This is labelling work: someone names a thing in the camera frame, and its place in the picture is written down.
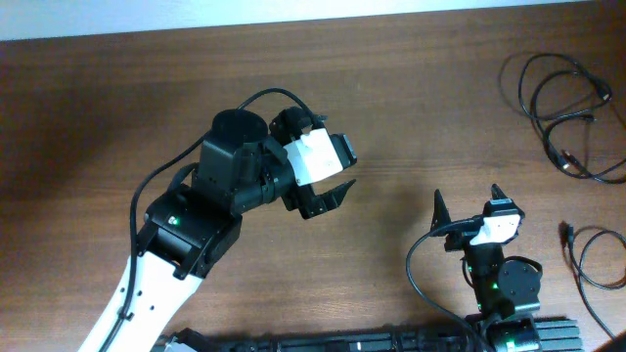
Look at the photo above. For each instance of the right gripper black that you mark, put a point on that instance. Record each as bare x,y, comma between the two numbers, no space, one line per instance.
463,240

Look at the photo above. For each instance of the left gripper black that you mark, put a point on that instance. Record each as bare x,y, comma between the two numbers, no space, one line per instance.
312,203

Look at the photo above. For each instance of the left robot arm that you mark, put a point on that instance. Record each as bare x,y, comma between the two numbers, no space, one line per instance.
245,162

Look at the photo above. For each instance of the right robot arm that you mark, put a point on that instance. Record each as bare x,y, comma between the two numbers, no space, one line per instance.
506,288

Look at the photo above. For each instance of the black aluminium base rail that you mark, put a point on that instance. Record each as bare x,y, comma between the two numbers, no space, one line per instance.
391,339

